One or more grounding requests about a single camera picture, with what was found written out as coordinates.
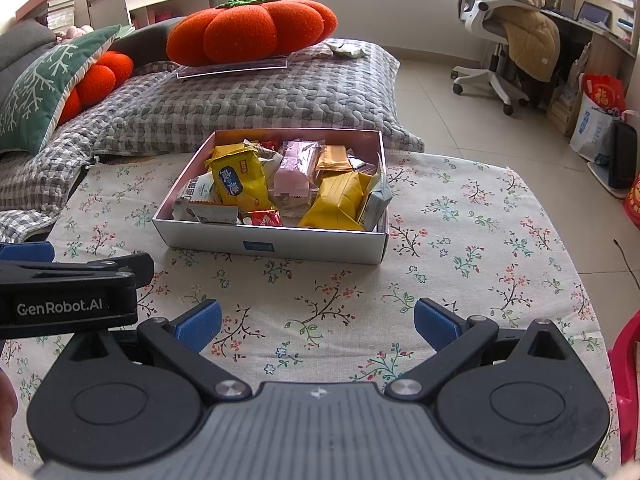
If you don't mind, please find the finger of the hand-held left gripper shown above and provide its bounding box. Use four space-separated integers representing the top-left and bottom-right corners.
0 251 155 289
0 241 56 263

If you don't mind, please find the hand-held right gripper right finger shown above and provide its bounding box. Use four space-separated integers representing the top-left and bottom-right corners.
385 297 577 402

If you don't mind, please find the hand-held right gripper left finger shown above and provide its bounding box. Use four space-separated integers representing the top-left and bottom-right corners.
67 299 253 404

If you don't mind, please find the crinkled white snack packet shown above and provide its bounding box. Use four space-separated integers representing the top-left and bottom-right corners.
180 172 221 204

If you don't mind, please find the clear blue-white snack packet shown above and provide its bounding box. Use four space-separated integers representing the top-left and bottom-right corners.
357 180 393 233

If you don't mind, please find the pink cardboard box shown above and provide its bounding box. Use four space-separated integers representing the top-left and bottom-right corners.
151 129 390 266

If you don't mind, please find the yellow blue-label snack packet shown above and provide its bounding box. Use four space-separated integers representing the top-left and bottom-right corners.
206 144 277 211

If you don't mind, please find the small brown candy packet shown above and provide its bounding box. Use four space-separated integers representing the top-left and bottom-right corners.
270 192 315 221

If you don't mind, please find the large yellow snack packet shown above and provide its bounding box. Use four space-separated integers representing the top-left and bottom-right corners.
298 171 375 232

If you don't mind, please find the white printed snack packet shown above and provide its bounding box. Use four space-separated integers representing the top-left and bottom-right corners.
247 142 284 181

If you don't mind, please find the pink snack packet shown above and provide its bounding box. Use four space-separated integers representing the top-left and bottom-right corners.
272 140 321 196

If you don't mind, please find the plain golden snack packet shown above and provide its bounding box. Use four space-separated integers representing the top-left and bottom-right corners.
315 145 352 173

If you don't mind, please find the person's left forearm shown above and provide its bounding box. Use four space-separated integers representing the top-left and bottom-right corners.
0 374 15 463

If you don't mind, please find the floral tablecloth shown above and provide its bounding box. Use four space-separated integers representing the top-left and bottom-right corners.
0 147 621 480

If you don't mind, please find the green leaf-pattern cushion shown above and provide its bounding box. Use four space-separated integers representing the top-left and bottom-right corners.
0 25 122 157

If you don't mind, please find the small orange pumpkin cushion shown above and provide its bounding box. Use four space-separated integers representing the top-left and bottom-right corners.
56 51 134 127

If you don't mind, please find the red plastic stool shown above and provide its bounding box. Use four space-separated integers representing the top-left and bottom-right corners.
606 309 640 463

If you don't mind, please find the white floor tray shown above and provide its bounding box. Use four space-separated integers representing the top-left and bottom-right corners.
587 160 632 197

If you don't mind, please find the pink plush toy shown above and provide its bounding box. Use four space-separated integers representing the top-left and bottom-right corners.
55 25 94 44

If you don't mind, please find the clear plastic tray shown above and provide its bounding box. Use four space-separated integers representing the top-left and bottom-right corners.
176 54 297 80

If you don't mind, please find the grey checked blanket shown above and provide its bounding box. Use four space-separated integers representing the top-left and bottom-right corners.
0 37 426 246

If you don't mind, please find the red plastic bag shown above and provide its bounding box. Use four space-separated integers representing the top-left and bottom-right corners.
622 172 640 227

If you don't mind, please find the stack of books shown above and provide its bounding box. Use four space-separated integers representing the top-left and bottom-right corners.
15 0 77 32

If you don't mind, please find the white blue-print bag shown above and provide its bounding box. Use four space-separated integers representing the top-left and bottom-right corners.
569 105 619 162

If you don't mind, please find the large orange pumpkin cushion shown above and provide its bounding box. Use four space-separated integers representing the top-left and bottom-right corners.
166 0 339 67

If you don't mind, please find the red gift bag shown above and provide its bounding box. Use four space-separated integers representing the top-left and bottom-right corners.
581 74 627 114

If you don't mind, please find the white wrapped packet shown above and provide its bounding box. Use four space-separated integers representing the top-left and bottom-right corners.
327 41 367 59

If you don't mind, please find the white office chair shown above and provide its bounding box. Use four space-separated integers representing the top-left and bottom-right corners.
451 0 552 116

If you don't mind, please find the tan padded coat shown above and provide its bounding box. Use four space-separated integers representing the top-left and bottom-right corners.
484 0 562 82

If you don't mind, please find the wooden desk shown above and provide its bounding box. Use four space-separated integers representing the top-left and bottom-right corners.
539 0 640 111

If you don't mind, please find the laptop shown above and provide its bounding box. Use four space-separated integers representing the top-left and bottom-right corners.
575 1 612 29

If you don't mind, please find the black cable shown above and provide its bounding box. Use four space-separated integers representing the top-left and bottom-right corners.
613 239 640 283

